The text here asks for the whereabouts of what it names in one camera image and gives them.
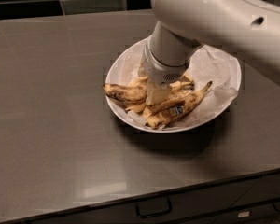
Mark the rear yellow banana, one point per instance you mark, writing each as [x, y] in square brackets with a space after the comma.
[187, 77]

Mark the spotted banana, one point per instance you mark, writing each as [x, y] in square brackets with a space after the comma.
[172, 99]
[135, 92]

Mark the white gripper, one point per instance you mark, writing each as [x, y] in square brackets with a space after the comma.
[160, 71]

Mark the white paper liner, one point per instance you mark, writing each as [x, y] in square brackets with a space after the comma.
[207, 64]

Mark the banana with dark sticker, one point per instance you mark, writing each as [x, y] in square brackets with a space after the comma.
[179, 85]

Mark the white drawer label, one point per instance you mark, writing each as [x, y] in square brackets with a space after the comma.
[244, 214]

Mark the black drawer handle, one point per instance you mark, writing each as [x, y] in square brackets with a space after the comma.
[155, 207]

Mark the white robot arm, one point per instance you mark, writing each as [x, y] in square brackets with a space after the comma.
[246, 29]

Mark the banana with blue sticker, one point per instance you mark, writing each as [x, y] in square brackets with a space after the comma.
[168, 112]

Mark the white oval bowl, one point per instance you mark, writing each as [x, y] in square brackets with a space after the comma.
[125, 68]

